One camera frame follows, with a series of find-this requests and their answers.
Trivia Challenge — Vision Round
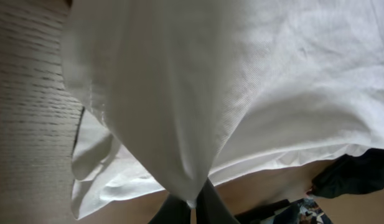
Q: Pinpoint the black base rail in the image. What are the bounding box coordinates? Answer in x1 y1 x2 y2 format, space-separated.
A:
234 197 334 224

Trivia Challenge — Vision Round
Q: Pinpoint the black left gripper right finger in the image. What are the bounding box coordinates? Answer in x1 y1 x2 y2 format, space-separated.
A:
195 179 240 224

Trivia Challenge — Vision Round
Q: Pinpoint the dark crumpled garment pile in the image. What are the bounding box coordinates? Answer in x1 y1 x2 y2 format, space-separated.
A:
308 149 384 198

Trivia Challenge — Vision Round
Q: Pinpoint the white t-shirt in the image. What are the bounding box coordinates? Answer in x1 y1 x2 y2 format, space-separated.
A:
61 0 384 219

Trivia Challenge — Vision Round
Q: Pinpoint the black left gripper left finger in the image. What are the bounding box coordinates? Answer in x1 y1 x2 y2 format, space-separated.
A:
149 195 191 224

